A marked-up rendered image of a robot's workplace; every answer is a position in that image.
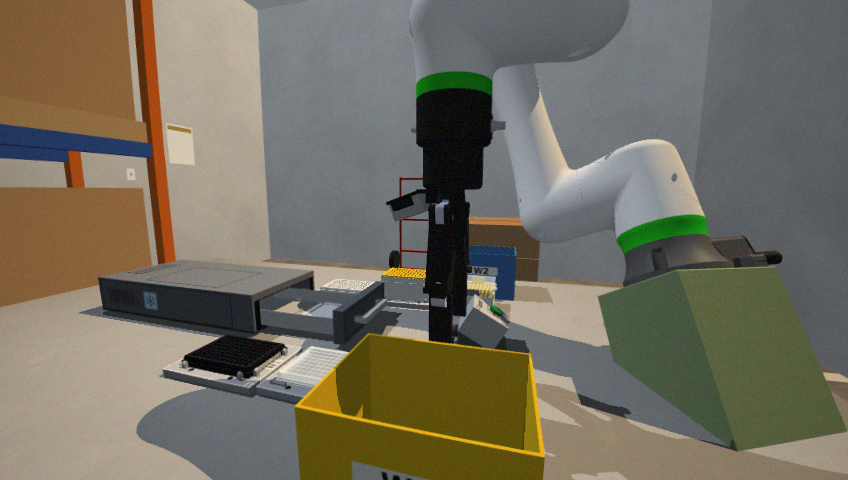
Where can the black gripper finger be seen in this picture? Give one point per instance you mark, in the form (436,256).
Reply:
(441,252)
(461,268)

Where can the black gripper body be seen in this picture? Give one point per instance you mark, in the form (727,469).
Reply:
(453,168)

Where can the yellow waste bin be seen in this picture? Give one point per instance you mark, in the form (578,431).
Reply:
(368,403)

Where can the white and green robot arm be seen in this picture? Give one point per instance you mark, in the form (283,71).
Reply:
(465,52)

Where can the blue bin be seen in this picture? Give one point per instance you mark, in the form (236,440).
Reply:
(499,262)

